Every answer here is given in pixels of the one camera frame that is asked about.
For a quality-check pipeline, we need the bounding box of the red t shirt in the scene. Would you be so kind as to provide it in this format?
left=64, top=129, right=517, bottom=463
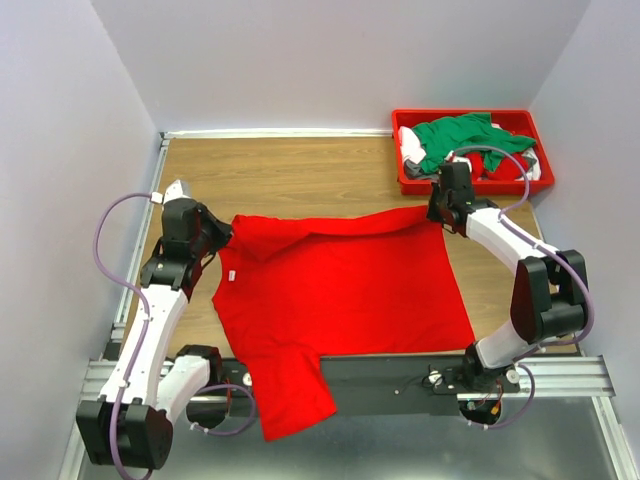
left=463, top=152, right=522, bottom=181
left=212, top=206, right=475, bottom=441

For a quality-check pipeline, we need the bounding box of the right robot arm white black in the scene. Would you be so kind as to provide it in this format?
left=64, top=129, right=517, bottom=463
left=427, top=162, right=594, bottom=392

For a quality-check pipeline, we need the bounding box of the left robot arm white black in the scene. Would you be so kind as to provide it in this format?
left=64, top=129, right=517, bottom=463
left=76, top=193, right=232, bottom=479

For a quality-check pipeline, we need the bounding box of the grey t shirt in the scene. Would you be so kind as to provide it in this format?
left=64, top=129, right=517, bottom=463
left=403, top=160, right=438, bottom=181

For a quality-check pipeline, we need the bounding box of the green t shirt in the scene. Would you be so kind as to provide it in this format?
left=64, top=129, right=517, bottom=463
left=412, top=112, right=537, bottom=174

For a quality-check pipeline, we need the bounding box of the pink t shirt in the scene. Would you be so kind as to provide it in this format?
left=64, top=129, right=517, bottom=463
left=398, top=126, right=426, bottom=165

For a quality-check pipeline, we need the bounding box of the red t shirt in bin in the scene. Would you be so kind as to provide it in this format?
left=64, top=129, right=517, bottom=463
left=463, top=152, right=522, bottom=181

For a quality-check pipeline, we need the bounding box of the red plastic bin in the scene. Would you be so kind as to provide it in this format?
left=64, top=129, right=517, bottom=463
left=391, top=108, right=556, bottom=197

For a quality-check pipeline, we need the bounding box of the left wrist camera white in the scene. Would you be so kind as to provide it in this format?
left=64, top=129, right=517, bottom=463
left=150, top=179, right=192, bottom=205

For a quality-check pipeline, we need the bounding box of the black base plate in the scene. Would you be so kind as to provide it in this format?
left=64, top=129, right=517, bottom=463
left=187, top=354, right=521, bottom=424

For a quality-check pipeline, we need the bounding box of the aluminium frame rail front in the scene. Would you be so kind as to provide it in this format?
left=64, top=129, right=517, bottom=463
left=79, top=355, right=617, bottom=401

